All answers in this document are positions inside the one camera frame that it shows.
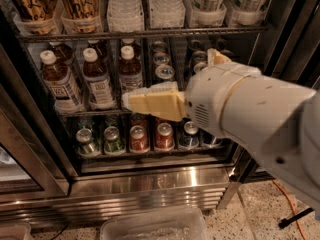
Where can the clear plastic bin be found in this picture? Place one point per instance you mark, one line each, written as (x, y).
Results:
(180, 223)

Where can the blue Pepsi can left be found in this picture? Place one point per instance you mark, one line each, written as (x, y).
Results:
(189, 136)

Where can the green soda can left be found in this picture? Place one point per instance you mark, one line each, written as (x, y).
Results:
(88, 145)

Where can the iced tea bottle left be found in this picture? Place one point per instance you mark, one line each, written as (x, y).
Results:
(62, 84)

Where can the Red Bull can left front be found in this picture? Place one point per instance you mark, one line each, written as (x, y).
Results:
(164, 73)

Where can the Red Bull can middle front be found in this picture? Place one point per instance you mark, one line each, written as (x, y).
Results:
(199, 67)

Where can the black tripod leg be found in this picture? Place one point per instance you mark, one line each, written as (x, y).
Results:
(286, 222)

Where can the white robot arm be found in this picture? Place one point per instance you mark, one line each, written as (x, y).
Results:
(302, 173)

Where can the blue Pepsi can right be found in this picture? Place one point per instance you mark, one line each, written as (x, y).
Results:
(209, 140)

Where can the clear water bottle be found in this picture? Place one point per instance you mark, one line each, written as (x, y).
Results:
(165, 0)
(124, 0)

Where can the stainless steel fridge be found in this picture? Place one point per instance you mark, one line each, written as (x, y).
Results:
(44, 181)

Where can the green soda can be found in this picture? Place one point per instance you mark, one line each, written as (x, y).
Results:
(88, 145)
(113, 143)

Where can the green soda can right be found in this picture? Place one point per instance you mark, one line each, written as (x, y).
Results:
(113, 143)

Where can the gold lacroix can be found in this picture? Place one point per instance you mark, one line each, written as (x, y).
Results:
(31, 2)
(81, 9)

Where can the iced tea bottle right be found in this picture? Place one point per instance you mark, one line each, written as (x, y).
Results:
(130, 70)

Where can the clear water bottle left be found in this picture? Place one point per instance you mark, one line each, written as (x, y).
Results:
(124, 0)

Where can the red cola can right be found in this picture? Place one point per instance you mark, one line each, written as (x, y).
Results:
(164, 139)

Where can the gold LaCroix can left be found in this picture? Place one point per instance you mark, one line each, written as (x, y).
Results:
(31, 2)

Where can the iced tea bottle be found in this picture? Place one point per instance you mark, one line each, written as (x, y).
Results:
(62, 84)
(97, 78)
(130, 70)

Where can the iced tea bottle middle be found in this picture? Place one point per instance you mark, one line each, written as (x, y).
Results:
(97, 78)

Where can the red cola can left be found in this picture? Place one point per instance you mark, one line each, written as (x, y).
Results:
(138, 139)

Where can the gold LaCroix can right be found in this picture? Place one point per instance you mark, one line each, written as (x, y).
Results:
(81, 9)

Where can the red bull can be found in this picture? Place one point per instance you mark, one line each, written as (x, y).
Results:
(199, 67)
(164, 73)

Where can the glass fridge door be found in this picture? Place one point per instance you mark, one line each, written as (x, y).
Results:
(287, 53)

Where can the blue pepsi can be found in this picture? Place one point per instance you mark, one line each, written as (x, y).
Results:
(209, 140)
(189, 136)

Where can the clear water bottle right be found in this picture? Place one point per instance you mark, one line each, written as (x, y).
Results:
(165, 0)

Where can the red cola can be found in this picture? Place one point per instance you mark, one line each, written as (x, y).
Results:
(138, 139)
(164, 139)

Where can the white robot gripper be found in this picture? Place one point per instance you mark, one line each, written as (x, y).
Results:
(210, 95)

